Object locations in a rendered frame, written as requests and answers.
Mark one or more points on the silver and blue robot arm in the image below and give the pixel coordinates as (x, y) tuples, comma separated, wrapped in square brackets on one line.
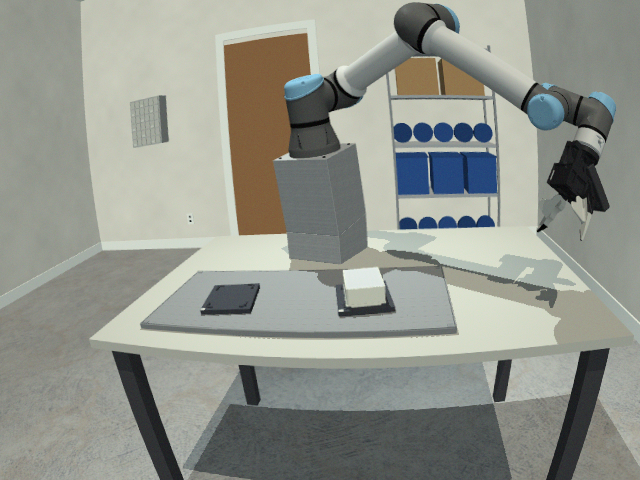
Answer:
[(309, 99)]

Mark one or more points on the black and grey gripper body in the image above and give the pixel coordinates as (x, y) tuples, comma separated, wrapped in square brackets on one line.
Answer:
[(568, 179)]

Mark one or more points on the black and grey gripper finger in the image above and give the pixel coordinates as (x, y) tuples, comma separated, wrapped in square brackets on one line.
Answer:
[(583, 208), (550, 208)]

